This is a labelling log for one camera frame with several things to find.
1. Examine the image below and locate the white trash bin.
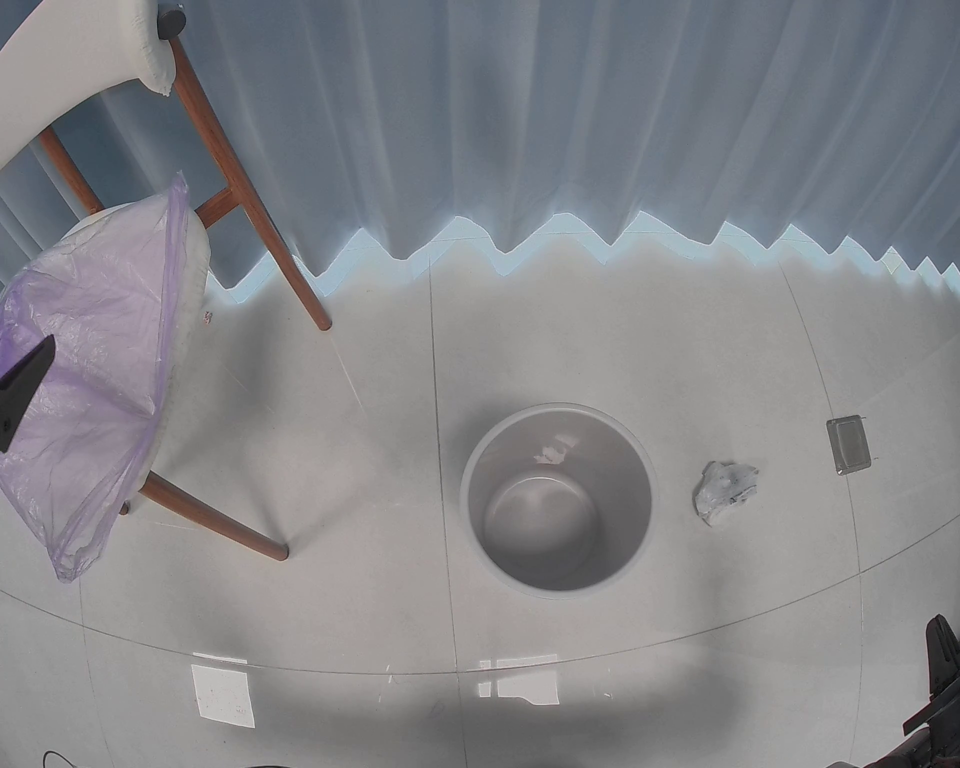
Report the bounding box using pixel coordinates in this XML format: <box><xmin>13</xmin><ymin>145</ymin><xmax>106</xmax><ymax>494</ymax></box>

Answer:
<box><xmin>459</xmin><ymin>402</ymin><xmax>662</xmax><ymax>601</ymax></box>

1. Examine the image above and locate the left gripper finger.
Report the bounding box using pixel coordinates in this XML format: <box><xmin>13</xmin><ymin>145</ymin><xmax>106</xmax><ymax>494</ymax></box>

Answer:
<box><xmin>0</xmin><ymin>335</ymin><xmax>58</xmax><ymax>454</ymax></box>

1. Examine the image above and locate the purple plastic bag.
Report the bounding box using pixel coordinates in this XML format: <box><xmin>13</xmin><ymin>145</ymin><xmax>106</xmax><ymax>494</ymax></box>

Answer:
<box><xmin>0</xmin><ymin>171</ymin><xmax>191</xmax><ymax>585</ymax></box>

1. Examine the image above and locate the white cushioned wooden chair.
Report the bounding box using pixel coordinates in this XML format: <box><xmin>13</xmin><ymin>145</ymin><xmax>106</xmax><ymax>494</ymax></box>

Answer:
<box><xmin>0</xmin><ymin>0</ymin><xmax>333</xmax><ymax>563</ymax></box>

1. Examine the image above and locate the pale blue curtain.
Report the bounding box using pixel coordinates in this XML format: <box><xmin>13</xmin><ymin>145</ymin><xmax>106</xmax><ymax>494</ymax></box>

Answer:
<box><xmin>0</xmin><ymin>0</ymin><xmax>960</xmax><ymax>307</ymax></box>

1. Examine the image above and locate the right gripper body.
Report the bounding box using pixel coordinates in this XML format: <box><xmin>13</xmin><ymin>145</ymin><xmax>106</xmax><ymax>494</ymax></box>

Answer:
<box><xmin>902</xmin><ymin>675</ymin><xmax>960</xmax><ymax>741</ymax></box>

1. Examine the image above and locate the crumpled white paper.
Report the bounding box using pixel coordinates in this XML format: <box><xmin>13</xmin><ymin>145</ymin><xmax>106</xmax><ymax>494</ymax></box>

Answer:
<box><xmin>693</xmin><ymin>460</ymin><xmax>762</xmax><ymax>531</ymax></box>

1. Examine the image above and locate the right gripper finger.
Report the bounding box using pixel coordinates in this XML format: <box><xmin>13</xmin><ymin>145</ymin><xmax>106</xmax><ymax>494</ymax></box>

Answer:
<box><xmin>925</xmin><ymin>614</ymin><xmax>960</xmax><ymax>700</ymax></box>

